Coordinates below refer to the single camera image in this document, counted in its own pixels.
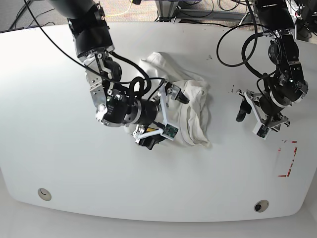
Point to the left table grommet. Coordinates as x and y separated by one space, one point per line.
44 194

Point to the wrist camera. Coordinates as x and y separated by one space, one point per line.
170 131
261 130

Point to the table grommet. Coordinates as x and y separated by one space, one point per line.
44 194
261 206

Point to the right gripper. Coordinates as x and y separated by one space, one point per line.
122 103

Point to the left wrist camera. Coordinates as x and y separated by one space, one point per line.
261 130

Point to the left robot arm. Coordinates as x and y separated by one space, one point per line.
273 16

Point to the red tape rectangle marking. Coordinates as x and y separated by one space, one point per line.
285 158

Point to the white printed t-shirt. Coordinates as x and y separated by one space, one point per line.
192 118

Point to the right table grommet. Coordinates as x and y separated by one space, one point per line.
261 206

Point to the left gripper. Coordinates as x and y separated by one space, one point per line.
283 88

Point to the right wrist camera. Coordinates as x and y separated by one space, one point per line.
170 131

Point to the aluminium table frame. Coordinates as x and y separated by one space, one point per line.
168 11

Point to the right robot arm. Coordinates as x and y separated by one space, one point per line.
86 20

